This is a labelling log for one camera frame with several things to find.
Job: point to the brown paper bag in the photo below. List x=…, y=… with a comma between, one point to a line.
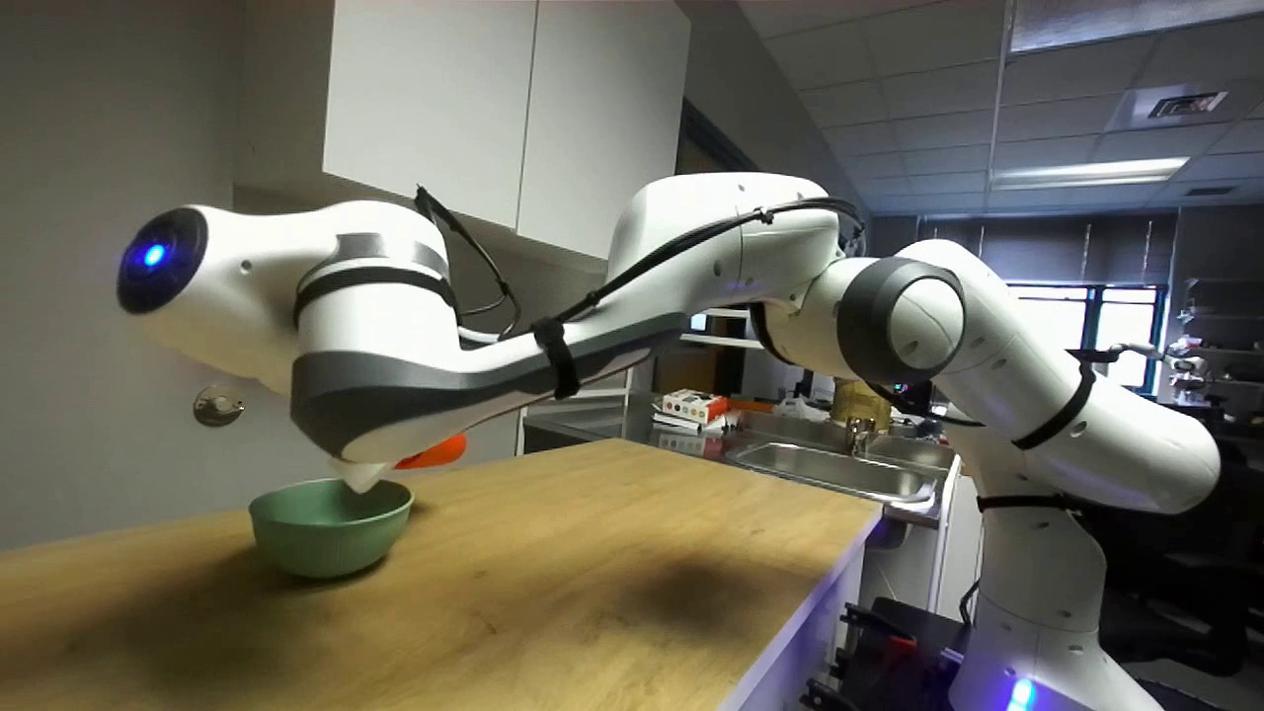
x=855, y=402

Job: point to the orange plastic cup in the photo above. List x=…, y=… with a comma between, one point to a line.
x=436, y=453

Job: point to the ceiling air vent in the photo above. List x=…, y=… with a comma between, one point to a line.
x=1183, y=106

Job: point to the ceiling light panel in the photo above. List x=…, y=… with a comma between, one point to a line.
x=1089, y=170
x=1130, y=23

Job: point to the green bowl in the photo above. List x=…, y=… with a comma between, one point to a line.
x=329, y=535

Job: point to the white wall cabinet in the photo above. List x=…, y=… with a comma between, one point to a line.
x=501, y=106

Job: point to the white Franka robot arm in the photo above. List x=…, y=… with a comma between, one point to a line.
x=398, y=303

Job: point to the black box with red parts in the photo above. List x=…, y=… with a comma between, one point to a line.
x=893, y=657

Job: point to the window with blinds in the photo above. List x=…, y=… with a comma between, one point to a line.
x=1106, y=320

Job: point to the stainless steel sink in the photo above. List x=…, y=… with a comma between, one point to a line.
x=830, y=468

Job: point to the round grey wall knob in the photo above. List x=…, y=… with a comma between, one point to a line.
x=215, y=410

